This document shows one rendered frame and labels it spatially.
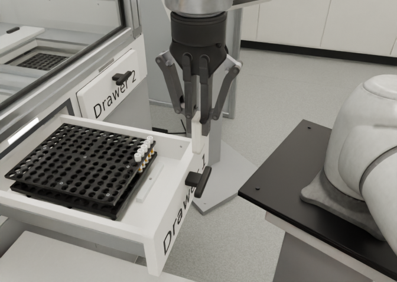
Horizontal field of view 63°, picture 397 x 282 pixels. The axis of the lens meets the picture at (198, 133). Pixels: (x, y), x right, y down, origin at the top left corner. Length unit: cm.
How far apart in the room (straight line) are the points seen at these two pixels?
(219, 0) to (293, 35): 300
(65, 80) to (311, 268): 72
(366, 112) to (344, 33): 281
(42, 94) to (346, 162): 61
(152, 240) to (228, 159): 149
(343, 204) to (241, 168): 122
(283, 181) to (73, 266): 47
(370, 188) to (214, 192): 125
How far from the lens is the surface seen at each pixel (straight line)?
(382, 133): 60
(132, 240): 54
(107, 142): 69
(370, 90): 62
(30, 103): 72
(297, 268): 90
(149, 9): 225
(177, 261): 154
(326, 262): 83
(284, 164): 82
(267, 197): 73
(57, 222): 61
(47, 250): 72
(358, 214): 73
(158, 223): 49
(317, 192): 74
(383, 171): 57
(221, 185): 179
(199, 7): 41
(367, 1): 334
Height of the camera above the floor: 131
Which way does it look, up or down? 36 degrees down
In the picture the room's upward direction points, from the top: straight up
